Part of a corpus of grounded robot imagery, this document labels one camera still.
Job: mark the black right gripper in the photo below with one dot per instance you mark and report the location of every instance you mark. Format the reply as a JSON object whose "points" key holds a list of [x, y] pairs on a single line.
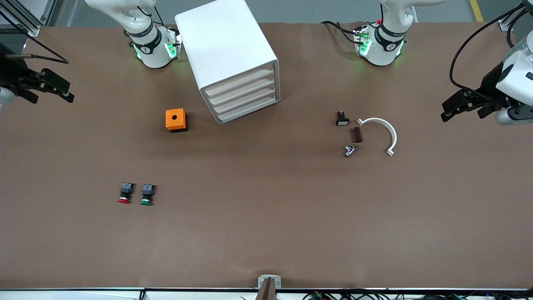
{"points": [[12, 73]]}

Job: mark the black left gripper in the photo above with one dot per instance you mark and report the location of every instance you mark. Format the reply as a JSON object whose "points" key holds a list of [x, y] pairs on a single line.
{"points": [[490, 84]]}

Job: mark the red push button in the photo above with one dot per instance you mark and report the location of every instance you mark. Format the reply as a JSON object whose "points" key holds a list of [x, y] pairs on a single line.
{"points": [[126, 192]]}

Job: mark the green push button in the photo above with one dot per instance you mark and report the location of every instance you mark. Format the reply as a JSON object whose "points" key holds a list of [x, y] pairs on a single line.
{"points": [[147, 193]]}

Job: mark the brown terminal block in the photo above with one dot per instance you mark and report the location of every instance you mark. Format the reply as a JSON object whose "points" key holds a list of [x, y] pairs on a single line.
{"points": [[356, 135]]}

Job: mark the silver metal connector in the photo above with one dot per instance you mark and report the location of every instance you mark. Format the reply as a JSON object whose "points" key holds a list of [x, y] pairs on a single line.
{"points": [[349, 151]]}

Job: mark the aluminium frame profile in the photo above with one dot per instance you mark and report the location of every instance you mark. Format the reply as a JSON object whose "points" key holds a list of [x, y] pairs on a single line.
{"points": [[504, 26], [33, 30]]}

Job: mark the white curved plastic bracket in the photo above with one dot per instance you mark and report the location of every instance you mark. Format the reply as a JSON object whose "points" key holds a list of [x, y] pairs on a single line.
{"points": [[391, 133]]}

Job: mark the black switch white face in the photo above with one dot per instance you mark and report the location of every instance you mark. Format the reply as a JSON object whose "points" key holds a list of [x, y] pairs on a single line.
{"points": [[342, 120]]}

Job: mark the orange button enclosure box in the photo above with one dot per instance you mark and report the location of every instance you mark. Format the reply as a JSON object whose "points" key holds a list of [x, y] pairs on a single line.
{"points": [[175, 118]]}

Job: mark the grey mount bracket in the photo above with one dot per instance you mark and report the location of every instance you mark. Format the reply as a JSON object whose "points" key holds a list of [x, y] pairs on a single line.
{"points": [[277, 283]]}

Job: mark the brown camera pole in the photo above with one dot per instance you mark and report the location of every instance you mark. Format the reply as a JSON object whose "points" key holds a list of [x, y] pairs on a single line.
{"points": [[266, 291]]}

